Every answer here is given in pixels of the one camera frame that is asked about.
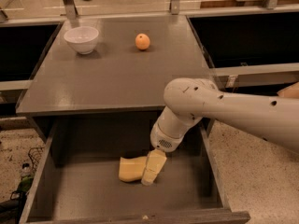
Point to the grey cabinet counter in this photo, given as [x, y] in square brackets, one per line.
[116, 75]

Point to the orange fruit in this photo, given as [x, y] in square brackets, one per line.
[142, 41]

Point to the open grey top drawer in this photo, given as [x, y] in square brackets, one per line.
[77, 179]

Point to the black wire basket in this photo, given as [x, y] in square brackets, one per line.
[35, 154]

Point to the yellow wavy sponge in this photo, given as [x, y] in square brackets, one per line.
[131, 170]

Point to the green plastic bottle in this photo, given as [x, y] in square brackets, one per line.
[26, 178]

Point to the white ceramic bowl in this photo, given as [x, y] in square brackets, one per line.
[83, 39]

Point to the white gripper with vent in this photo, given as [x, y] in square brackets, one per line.
[163, 139]

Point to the metal post left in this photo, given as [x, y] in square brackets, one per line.
[70, 9]

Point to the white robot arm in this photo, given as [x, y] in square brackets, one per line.
[187, 101]

